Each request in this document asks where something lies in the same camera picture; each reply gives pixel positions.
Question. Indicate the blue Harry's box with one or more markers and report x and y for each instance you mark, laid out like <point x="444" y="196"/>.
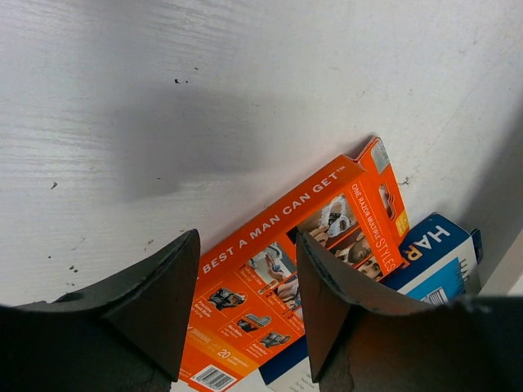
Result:
<point x="441" y="263"/>

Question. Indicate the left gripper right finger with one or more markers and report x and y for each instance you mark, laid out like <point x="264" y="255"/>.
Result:
<point x="363" y="336"/>

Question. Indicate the white two-tier shelf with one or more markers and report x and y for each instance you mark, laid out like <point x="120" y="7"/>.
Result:
<point x="506" y="280"/>

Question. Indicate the orange Fusion5 razor box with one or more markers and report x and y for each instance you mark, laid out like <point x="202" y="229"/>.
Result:
<point x="247" y="305"/>

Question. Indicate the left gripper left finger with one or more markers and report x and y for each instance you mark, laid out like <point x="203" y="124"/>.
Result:
<point x="124" y="333"/>

